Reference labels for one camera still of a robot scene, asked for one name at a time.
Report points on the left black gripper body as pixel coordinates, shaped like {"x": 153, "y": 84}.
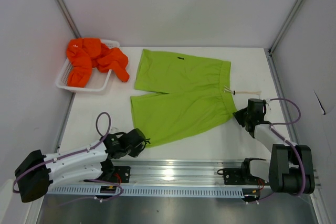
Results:
{"x": 134, "y": 152}

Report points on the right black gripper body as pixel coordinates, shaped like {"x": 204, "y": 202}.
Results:
{"x": 248, "y": 116}

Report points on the lime green shorts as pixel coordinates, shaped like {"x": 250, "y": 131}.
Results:
{"x": 185, "y": 95}

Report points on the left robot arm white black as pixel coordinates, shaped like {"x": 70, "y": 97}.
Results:
{"x": 40, "y": 173}

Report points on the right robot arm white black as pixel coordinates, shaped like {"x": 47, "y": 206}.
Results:
{"x": 290, "y": 168}

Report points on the orange shorts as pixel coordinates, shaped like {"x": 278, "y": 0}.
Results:
{"x": 85, "y": 54}

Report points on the white plastic basket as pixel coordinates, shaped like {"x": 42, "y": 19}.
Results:
{"x": 97, "y": 82}

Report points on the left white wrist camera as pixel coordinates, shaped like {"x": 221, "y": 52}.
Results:
{"x": 114, "y": 130}

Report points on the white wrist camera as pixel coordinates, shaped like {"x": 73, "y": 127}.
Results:
{"x": 114, "y": 130}
{"x": 267, "y": 102}

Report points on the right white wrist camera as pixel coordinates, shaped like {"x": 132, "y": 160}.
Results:
{"x": 267, "y": 102}

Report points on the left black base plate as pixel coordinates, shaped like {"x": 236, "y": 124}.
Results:
{"x": 120, "y": 174}

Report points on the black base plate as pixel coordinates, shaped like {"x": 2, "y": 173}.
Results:
{"x": 235, "y": 176}
{"x": 120, "y": 174}

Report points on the white slotted cable duct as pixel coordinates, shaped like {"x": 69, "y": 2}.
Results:
{"x": 150, "y": 191}

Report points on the aluminium mounting rail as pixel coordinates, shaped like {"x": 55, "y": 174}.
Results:
{"x": 176, "y": 173}

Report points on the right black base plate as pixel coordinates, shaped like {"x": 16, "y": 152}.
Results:
{"x": 235, "y": 176}

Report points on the right aluminium frame post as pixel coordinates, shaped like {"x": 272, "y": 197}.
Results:
{"x": 298, "y": 4}

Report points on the aluminium frame post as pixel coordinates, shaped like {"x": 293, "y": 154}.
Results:
{"x": 68, "y": 18}
{"x": 298, "y": 4}

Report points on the left aluminium frame post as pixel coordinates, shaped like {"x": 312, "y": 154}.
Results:
{"x": 68, "y": 18}

